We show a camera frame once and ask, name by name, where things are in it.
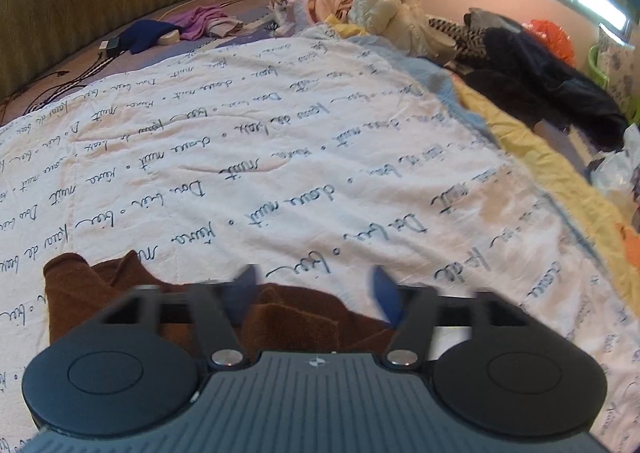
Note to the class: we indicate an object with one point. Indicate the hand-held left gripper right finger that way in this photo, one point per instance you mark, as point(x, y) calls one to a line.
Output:
point(387, 298)

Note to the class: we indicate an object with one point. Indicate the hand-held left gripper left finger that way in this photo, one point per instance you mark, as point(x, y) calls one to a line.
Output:
point(239, 298)

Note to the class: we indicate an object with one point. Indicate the brown sweater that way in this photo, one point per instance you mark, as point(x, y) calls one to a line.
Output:
point(310, 313)

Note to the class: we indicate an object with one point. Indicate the white script-printed blanket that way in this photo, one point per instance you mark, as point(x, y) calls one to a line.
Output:
point(280, 158)

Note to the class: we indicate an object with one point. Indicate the yellow bedsheet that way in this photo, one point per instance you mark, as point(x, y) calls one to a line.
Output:
point(545, 168)

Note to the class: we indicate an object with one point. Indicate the white plastic bag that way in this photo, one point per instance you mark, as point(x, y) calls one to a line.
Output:
point(617, 168)

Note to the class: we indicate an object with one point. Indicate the black white patterned cloth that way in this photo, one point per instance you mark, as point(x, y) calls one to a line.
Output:
point(460, 40)

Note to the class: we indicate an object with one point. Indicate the white tape roll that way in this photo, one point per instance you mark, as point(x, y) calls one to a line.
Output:
point(170, 37)

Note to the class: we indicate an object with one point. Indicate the dark navy garment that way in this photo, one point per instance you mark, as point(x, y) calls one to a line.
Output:
point(545, 78)

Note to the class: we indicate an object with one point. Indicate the purple cloth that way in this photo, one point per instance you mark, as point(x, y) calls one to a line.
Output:
point(205, 22)

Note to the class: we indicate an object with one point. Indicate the dark blue cloth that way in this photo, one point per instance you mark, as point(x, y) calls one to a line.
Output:
point(145, 35)

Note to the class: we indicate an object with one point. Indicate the cream quilted jacket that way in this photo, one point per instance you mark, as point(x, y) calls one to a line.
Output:
point(395, 13)

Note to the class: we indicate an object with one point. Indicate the orange bag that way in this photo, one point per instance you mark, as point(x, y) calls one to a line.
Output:
point(550, 40)

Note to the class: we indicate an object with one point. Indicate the green basket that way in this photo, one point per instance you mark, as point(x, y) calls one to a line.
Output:
point(597, 70)

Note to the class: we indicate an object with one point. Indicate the floral pillow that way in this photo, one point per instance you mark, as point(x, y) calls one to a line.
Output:
point(620, 68)

